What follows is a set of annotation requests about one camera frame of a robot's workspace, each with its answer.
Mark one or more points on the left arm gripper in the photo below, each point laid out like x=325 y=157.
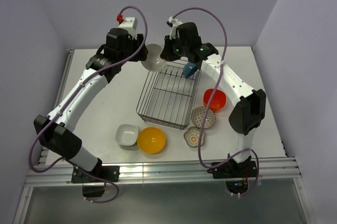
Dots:
x=137 y=42

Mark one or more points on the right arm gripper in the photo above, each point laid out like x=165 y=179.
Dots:
x=166 y=53

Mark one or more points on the orange white round bowl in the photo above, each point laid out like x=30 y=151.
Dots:
x=154 y=62

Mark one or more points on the blue ceramic bowl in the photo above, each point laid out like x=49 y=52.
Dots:
x=189 y=69

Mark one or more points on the red orange square bowl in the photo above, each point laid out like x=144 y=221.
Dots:
x=218 y=102

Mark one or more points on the white square bowl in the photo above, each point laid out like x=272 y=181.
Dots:
x=126 y=135

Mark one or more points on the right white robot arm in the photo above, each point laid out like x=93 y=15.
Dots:
x=249 y=104

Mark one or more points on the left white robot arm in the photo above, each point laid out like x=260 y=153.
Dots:
x=55 y=131

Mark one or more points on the flower shaped patterned dish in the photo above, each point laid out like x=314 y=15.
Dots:
x=192 y=135

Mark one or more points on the patterned round bowl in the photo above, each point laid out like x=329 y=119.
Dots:
x=197 y=117

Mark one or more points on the yellow round bowl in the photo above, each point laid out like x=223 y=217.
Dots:
x=151 y=140

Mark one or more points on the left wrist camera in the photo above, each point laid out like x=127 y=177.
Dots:
x=128 y=23

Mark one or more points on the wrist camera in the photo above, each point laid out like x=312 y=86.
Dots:
x=173 y=23
x=128 y=23

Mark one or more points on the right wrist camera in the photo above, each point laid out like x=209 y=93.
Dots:
x=173 y=23

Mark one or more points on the black wire dish rack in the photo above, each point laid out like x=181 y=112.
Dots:
x=167 y=97

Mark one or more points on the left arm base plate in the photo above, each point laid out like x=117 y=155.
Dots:
x=110 y=173

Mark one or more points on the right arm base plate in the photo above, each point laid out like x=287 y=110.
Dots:
x=232 y=169

